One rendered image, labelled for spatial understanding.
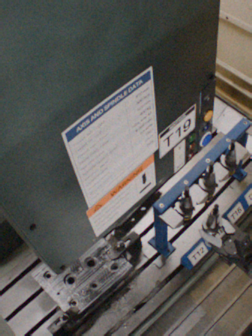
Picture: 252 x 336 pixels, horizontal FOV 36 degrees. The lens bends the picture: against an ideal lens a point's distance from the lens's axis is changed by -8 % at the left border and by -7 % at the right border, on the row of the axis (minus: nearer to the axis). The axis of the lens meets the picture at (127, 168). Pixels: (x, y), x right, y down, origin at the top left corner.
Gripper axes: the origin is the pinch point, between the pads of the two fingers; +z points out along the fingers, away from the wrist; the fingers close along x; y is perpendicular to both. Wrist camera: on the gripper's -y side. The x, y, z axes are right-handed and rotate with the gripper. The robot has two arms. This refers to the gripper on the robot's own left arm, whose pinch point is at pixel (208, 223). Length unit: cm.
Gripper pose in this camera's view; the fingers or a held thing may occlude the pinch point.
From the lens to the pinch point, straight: 124.7
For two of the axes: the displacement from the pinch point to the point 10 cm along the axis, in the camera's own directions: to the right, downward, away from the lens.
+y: 0.7, 5.3, 8.5
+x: 7.2, -6.1, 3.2
